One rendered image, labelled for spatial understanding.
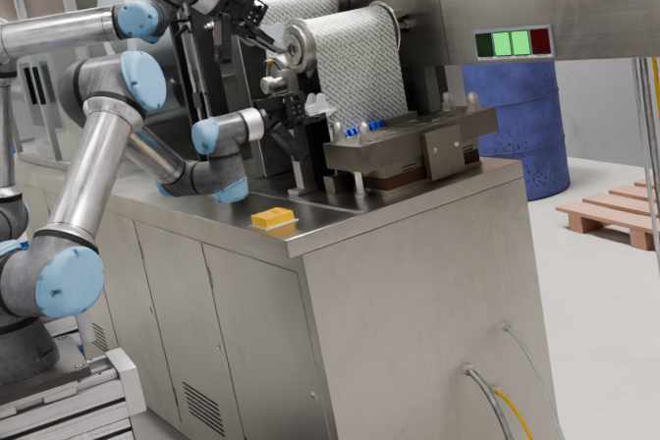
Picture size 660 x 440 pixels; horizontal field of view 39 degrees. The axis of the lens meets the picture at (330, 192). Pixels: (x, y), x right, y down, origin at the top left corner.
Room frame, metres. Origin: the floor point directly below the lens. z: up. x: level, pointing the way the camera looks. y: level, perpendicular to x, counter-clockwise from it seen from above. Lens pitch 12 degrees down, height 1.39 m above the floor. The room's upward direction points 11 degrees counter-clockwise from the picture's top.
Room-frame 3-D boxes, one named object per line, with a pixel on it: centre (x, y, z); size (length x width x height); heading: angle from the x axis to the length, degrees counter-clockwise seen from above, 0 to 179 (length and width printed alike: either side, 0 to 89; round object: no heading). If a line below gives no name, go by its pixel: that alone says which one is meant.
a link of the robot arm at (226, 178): (2.11, 0.23, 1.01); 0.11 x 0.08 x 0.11; 62
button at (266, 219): (2.03, 0.13, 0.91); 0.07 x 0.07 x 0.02; 30
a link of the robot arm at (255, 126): (2.14, 0.15, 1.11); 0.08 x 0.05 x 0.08; 30
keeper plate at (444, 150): (2.14, -0.28, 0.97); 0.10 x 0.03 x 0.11; 120
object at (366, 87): (2.30, -0.13, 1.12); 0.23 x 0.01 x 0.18; 120
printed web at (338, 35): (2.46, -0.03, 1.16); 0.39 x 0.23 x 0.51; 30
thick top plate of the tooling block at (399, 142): (2.21, -0.22, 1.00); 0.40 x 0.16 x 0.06; 120
